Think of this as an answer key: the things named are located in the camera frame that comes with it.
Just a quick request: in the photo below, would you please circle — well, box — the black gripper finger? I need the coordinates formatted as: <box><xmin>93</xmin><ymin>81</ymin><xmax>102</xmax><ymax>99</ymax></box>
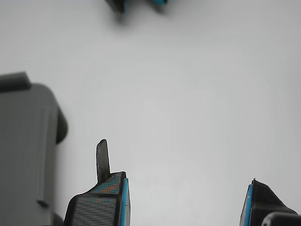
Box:
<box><xmin>63</xmin><ymin>138</ymin><xmax>130</xmax><ymax>226</ymax></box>
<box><xmin>239</xmin><ymin>178</ymin><xmax>298</xmax><ymax>226</ymax></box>

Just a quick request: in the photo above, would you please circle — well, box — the empty grey frame holder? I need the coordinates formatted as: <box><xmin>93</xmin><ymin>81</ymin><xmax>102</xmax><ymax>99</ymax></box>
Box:
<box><xmin>0</xmin><ymin>72</ymin><xmax>69</xmax><ymax>226</ymax></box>

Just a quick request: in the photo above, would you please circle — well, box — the black mount block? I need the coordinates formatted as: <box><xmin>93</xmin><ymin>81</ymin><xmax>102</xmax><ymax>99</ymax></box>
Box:
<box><xmin>103</xmin><ymin>0</ymin><xmax>127</xmax><ymax>15</ymax></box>

